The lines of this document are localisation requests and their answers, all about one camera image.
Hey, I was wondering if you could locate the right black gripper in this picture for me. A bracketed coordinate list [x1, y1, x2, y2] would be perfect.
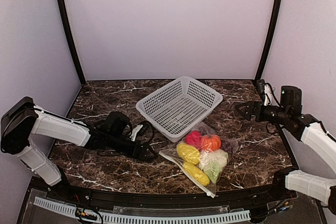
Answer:
[235, 101, 290, 125]

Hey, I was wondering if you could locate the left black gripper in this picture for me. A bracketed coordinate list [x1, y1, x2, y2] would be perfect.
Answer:
[107, 133, 158, 161]

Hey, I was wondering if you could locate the clear zip top bag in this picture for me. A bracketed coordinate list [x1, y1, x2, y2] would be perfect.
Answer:
[159, 122, 238, 198]

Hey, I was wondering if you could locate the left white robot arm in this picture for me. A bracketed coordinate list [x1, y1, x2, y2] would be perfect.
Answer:
[1, 97, 158, 201]

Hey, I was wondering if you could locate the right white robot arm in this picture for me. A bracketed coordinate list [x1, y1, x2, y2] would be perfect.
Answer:
[235, 84, 335, 214]

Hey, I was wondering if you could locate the red fake food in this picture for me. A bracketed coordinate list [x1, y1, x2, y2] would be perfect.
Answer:
[185, 131, 202, 148]

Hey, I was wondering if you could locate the orange fake pumpkin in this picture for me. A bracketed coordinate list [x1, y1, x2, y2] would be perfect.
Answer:
[201, 135, 222, 152]

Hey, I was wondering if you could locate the white perforated plastic basket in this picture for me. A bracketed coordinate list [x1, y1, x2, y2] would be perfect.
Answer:
[136, 76, 223, 143]

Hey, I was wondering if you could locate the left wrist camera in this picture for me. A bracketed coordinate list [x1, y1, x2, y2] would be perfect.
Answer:
[129, 121, 154, 142]

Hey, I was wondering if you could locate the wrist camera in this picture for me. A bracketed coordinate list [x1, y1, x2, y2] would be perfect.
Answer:
[256, 79, 275, 106]
[129, 121, 154, 142]

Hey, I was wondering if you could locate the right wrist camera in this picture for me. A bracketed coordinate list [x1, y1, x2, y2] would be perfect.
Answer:
[256, 79, 275, 106]

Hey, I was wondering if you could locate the black front rail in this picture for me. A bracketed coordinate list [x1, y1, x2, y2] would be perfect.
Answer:
[31, 176, 297, 210]

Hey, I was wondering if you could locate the white slotted cable duct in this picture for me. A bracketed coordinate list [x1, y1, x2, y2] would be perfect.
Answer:
[33, 196, 251, 223]

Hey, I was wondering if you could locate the right black frame post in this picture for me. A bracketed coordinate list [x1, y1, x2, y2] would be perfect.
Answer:
[254, 0, 282, 82]

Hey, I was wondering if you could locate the black frame post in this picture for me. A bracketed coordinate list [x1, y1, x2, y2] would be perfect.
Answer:
[57, 0, 86, 86]
[254, 0, 282, 82]

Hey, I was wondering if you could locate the left black frame post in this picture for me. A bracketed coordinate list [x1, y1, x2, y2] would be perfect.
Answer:
[57, 0, 86, 86]

